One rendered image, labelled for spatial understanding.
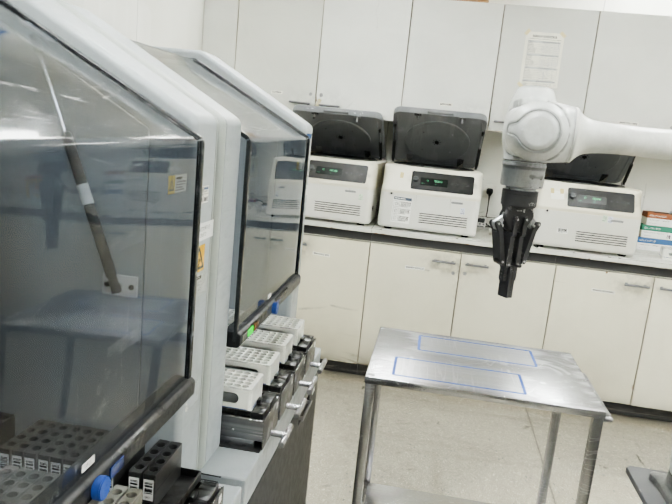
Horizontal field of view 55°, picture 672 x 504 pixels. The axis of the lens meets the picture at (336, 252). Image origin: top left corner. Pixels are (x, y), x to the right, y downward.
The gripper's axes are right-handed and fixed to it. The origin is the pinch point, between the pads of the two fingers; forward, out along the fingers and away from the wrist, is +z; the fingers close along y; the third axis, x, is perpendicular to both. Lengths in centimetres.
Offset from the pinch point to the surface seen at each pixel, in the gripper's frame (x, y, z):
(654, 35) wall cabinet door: 147, 219, -94
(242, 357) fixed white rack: 39, -45, 28
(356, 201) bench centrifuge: 213, 82, 11
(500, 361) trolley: 30, 31, 33
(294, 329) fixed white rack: 56, -23, 28
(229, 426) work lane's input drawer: 20, -54, 37
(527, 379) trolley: 16.7, 28.6, 32.6
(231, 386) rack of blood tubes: 22, -54, 28
